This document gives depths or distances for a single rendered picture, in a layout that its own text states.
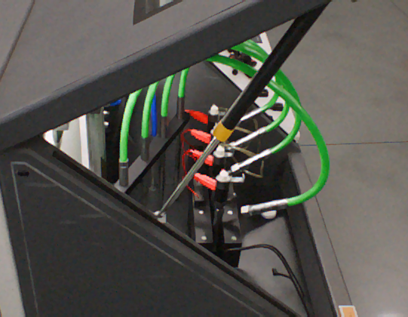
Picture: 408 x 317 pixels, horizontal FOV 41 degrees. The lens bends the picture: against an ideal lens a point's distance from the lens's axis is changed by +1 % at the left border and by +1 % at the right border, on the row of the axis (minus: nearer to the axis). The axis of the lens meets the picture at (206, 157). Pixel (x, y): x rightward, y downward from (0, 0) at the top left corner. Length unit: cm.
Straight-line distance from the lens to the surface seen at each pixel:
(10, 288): 81
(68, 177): 65
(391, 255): 269
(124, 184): 111
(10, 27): 79
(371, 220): 282
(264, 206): 101
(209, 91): 135
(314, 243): 126
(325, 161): 92
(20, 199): 69
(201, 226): 120
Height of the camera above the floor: 183
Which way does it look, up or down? 38 degrees down
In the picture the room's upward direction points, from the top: 6 degrees clockwise
